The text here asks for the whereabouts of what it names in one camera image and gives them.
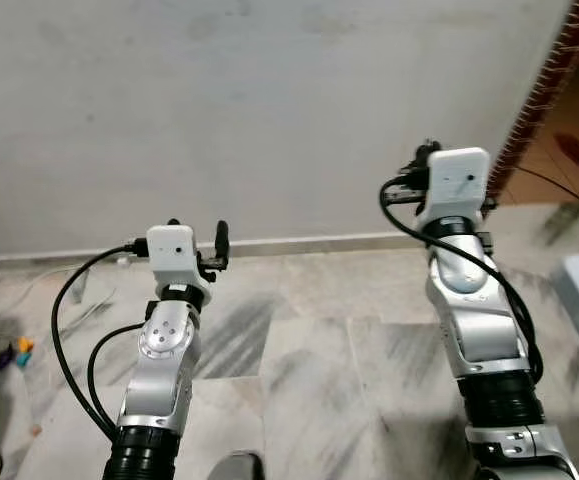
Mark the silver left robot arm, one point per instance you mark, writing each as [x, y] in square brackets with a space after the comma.
[159, 380]

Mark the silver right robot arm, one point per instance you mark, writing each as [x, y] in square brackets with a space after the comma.
[479, 330]

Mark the orange blue plastic toy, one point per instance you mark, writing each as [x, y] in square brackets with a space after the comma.
[23, 350]

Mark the robot left leg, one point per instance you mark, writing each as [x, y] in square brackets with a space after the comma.
[237, 467]

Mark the purple plastic toy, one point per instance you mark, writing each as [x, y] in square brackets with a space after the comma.
[3, 357]

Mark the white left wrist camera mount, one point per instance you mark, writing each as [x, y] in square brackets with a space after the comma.
[174, 255]

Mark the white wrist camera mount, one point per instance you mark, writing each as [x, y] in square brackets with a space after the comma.
[459, 180]
[174, 255]

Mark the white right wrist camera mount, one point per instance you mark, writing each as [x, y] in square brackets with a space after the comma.
[459, 180]

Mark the red brick tile wall edging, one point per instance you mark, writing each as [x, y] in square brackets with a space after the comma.
[539, 100]

